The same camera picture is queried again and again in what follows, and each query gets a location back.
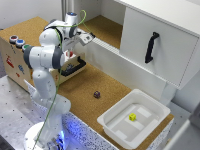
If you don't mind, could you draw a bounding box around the black door handle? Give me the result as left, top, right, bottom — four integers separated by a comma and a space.
144, 31, 161, 65

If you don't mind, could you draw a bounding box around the yellow block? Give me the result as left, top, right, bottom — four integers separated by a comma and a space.
128, 113, 138, 122

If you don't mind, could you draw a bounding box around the white cabinet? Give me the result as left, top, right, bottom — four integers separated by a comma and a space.
61, 0, 200, 108

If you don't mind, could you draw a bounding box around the black drawer handle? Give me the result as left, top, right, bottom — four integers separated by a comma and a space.
60, 55, 87, 77

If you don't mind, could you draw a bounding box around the blue button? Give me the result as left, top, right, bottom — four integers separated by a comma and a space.
15, 38, 26, 48

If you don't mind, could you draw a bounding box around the red button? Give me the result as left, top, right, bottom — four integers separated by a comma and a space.
9, 34, 19, 44

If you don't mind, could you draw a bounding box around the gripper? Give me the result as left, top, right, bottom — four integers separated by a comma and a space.
77, 31, 96, 47

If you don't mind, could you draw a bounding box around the green button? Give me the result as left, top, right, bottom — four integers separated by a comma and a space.
21, 43, 32, 53

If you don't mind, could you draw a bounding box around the green cable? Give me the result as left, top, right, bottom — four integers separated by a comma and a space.
32, 9, 93, 150

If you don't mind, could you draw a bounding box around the purple block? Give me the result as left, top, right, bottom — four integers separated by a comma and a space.
93, 90, 101, 99

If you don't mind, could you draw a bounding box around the wooden drawer box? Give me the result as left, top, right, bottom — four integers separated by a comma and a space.
0, 16, 88, 93

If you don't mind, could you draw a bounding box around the wooden drawer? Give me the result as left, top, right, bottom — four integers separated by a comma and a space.
53, 49, 88, 79

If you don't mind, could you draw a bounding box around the white sliding door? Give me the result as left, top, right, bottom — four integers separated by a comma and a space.
118, 6, 200, 90

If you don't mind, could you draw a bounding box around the white plastic box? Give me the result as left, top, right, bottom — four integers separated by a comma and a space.
96, 88, 172, 150

